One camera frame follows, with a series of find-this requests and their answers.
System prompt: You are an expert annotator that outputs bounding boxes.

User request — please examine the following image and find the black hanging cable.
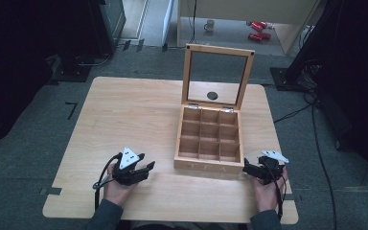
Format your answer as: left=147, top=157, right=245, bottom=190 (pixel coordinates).
left=187, top=0, right=198, bottom=45

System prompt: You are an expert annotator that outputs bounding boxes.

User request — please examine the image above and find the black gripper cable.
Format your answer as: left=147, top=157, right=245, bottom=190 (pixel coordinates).
left=264, top=162, right=288, bottom=221
left=92, top=152, right=123, bottom=212

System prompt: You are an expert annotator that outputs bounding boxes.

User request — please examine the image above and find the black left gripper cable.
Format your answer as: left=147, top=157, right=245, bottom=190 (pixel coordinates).
left=92, top=152, right=123, bottom=212

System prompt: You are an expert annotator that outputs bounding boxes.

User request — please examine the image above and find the person's left hand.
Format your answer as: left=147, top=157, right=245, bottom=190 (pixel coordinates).
left=103, top=163, right=139, bottom=207

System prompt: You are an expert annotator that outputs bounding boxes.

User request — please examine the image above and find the grey mug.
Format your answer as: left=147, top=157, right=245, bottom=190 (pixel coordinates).
left=203, top=19, right=216, bottom=33

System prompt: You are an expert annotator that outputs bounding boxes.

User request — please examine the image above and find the black floor cable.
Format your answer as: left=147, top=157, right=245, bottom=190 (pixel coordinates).
left=310, top=103, right=338, bottom=230
left=273, top=103, right=314, bottom=125

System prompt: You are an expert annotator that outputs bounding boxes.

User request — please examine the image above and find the wooden compartment box with lid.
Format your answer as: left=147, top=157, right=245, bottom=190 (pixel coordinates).
left=173, top=43, right=256, bottom=175

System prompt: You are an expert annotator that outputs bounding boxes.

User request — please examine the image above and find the white panel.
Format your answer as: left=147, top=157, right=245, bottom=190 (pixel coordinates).
left=161, top=0, right=175, bottom=46

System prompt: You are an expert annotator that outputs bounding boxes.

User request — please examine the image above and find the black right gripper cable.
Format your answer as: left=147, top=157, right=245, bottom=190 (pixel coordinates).
left=264, top=162, right=288, bottom=221

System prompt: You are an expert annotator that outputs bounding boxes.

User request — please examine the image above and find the black cabinet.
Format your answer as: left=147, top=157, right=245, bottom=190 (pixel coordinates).
left=85, top=0, right=127, bottom=59

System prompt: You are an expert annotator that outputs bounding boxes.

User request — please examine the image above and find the dark curtain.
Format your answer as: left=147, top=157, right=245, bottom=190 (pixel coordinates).
left=295, top=0, right=368, bottom=193
left=0, top=0, right=92, bottom=153

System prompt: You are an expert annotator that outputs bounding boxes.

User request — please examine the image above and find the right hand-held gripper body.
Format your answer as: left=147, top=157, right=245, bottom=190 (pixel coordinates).
left=254, top=149, right=290, bottom=186

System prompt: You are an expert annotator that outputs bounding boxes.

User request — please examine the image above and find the person's right hand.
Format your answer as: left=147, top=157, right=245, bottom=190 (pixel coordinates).
left=250, top=168, right=289, bottom=214

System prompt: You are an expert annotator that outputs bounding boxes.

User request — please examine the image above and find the black stand base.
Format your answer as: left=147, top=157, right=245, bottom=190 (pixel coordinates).
left=269, top=66, right=306, bottom=93

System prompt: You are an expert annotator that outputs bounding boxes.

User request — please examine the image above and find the red can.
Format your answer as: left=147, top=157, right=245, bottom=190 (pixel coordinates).
left=249, top=20, right=268, bottom=33

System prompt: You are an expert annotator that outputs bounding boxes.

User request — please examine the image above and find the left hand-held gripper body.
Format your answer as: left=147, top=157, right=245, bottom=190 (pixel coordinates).
left=111, top=147, right=150, bottom=187

